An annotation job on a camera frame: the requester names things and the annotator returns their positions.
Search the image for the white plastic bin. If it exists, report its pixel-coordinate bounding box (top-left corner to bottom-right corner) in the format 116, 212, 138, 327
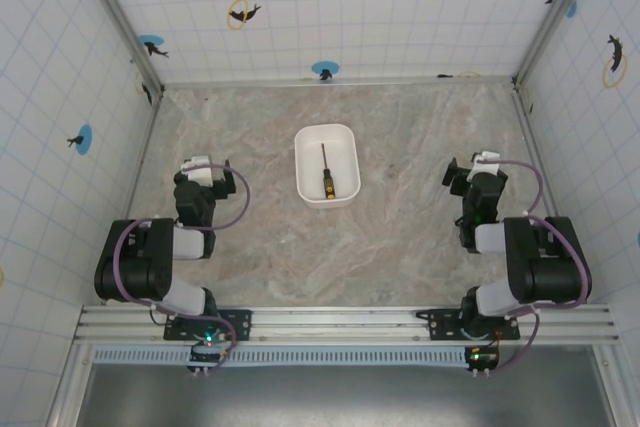
293, 122, 362, 210

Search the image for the black yellow screwdriver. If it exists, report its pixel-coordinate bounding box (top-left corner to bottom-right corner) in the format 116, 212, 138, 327
319, 142, 338, 200

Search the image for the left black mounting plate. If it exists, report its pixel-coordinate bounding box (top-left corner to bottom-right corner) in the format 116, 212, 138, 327
163, 307, 254, 344

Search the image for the black mounting plate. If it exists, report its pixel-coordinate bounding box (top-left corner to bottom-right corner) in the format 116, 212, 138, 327
163, 307, 254, 344
415, 306, 522, 342

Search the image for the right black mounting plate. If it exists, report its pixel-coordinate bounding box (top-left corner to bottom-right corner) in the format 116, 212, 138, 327
415, 306, 522, 342

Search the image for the dolphin blue circle sticker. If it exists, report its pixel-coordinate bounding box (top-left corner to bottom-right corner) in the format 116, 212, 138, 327
138, 34, 170, 59
310, 60, 341, 83
66, 123, 95, 155

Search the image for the aluminium floor frame bar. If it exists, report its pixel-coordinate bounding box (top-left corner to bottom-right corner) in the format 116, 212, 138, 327
512, 82, 560, 221
160, 75, 517, 88

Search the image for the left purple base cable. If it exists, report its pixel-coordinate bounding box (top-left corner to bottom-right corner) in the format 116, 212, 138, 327
204, 315, 240, 374

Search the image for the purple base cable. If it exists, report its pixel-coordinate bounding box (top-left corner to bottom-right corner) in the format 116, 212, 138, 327
204, 315, 240, 374
487, 310, 542, 376

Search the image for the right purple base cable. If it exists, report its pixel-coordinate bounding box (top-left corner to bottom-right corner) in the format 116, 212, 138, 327
487, 310, 542, 376

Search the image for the small dolphin yellow ring sticker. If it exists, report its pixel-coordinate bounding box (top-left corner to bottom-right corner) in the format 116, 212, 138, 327
227, 0, 263, 31

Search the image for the aluminium mounting rail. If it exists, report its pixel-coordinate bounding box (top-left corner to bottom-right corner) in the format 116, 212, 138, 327
73, 302, 620, 347

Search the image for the aluminium frame post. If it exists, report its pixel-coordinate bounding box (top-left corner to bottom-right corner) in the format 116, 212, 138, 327
74, 0, 166, 98
511, 0, 607, 88

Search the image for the slotted white cable duct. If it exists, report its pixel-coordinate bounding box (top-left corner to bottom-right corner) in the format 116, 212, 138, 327
91, 344, 602, 367

